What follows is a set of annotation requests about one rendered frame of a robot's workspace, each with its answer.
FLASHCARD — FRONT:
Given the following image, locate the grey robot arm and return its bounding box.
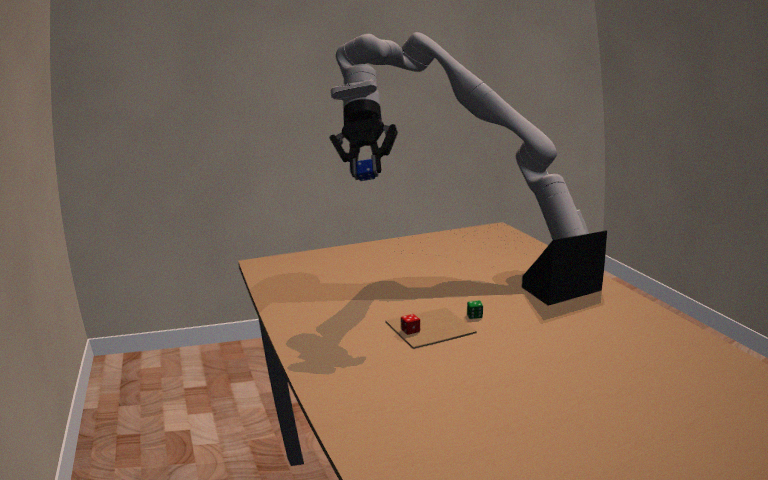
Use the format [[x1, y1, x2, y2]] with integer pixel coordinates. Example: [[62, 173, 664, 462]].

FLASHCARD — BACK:
[[331, 32, 589, 240]]

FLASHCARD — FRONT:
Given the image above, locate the red die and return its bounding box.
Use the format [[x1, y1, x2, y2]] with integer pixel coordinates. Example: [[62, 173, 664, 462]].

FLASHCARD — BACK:
[[401, 314, 420, 335]]

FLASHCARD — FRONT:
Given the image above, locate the tan square mat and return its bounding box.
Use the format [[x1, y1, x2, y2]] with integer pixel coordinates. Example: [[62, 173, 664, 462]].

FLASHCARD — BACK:
[[385, 308, 477, 349]]

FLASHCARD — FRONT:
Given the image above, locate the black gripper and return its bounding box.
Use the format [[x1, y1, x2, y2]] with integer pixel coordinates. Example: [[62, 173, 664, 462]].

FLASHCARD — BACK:
[[329, 99, 398, 180]]

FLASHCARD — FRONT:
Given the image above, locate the blue die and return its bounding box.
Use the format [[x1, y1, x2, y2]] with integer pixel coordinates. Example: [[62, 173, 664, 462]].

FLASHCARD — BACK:
[[356, 159, 375, 181]]

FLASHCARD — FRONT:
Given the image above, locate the green die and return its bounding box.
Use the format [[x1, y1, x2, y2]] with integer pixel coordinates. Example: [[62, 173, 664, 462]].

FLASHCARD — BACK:
[[467, 301, 483, 319]]

